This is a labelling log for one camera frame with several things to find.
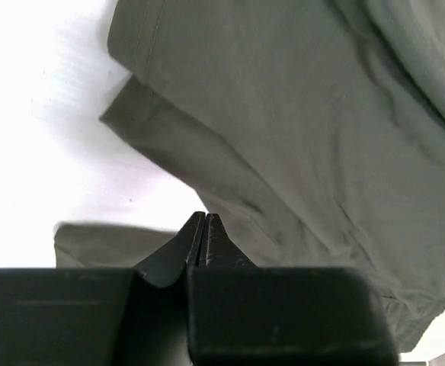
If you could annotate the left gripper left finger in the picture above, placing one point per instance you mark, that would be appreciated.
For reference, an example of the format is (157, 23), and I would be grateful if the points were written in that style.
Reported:
(165, 265)

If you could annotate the olive green shorts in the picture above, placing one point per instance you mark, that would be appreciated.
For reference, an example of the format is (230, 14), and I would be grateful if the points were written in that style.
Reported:
(315, 129)

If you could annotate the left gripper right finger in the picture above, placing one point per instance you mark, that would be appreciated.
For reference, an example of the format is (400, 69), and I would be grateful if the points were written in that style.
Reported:
(217, 250)

